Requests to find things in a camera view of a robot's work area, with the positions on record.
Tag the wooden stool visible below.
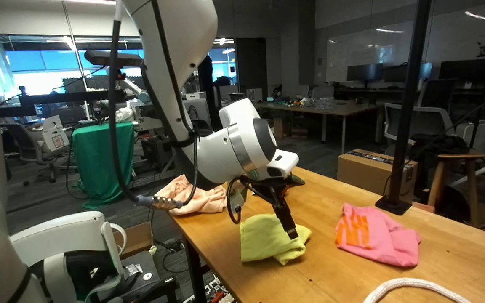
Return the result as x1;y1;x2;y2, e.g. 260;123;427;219
427;154;481;228

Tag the background wooden desk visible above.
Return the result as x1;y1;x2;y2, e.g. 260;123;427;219
259;101;378;152

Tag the black vertical pole stand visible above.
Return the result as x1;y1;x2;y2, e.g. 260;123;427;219
375;0;432;216

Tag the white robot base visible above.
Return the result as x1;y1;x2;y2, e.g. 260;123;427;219
0;135;124;303

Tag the cardboard box on floor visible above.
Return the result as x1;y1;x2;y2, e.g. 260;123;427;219
336;149;417;201

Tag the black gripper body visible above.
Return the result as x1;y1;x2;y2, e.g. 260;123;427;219
250;174;302;239

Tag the white braided rope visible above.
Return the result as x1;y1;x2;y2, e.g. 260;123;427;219
361;277;471;303

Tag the green draped cloth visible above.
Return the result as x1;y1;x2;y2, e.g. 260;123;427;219
70;123;134;208

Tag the light pink garment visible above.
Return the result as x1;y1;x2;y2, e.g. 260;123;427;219
156;176;227;216

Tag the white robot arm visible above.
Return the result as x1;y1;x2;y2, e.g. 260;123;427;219
110;0;297;239

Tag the bright pink cloth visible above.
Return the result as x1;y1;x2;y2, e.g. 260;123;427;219
334;204;419;268

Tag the yellow cloth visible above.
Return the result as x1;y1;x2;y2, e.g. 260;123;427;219
238;214;311;266

